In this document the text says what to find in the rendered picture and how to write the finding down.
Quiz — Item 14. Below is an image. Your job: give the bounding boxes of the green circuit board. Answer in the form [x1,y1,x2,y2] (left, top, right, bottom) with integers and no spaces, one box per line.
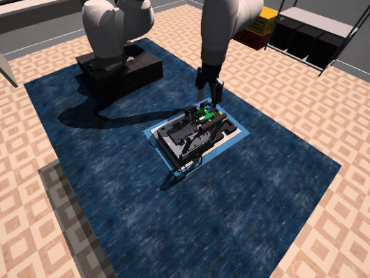
[193,105,216,122]

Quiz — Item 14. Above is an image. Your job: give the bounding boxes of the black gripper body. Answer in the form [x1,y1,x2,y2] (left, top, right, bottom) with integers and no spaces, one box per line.
[202,62,222,84]

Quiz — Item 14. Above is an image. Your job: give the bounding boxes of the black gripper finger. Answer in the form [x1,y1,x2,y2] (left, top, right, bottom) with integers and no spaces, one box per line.
[195,66,207,102]
[207,77,224,113]

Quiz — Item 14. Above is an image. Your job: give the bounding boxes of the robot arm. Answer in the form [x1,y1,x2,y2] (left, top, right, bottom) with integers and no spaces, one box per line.
[82,0,264,73]

